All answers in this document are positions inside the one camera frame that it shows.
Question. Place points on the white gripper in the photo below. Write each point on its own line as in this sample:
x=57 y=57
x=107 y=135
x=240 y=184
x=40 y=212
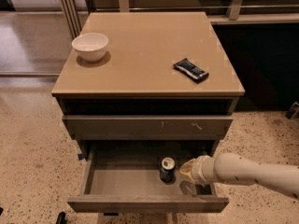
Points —
x=199 y=171

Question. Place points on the blue pepsi can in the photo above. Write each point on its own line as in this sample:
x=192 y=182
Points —
x=167 y=169

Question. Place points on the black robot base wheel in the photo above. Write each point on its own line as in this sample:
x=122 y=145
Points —
x=293 y=112

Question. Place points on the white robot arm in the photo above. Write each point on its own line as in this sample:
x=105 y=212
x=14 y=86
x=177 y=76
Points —
x=230 y=168

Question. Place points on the open grey middle drawer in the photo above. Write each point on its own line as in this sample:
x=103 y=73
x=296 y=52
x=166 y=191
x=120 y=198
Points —
x=127 y=180

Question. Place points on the tan drawer cabinet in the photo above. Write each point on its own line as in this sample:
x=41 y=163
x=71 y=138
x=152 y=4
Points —
x=136 y=77

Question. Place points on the closed grey top drawer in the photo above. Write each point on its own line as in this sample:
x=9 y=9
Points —
x=86 y=127

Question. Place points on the dark blue snack bar wrapper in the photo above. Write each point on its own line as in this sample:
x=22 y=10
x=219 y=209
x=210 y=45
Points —
x=190 y=70

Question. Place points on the black object bottom left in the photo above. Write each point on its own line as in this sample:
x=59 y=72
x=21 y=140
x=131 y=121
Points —
x=61 y=218

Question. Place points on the white ceramic bowl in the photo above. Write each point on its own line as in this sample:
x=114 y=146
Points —
x=91 y=47

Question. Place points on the wooden bench with metal legs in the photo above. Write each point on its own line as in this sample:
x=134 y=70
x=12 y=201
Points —
x=218 y=11

